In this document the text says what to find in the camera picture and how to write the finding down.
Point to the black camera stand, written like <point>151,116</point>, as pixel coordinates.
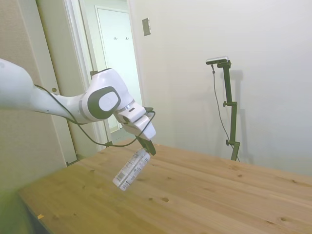
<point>232,112</point>

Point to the grey wall switch plate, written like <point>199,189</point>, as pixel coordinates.
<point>146,26</point>

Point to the white open door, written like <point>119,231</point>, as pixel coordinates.
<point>52,61</point>

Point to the white inner door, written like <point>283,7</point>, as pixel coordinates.
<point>117,68</point>

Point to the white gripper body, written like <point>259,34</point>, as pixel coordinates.
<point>143,126</point>

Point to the clear labelled water bottle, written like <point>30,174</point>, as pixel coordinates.
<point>131,170</point>

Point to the grey camera on stand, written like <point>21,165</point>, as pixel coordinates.
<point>217,60</point>

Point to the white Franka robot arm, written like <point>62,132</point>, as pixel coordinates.
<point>22,92</point>

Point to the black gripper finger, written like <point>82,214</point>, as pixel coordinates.
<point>150,147</point>
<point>140,142</point>

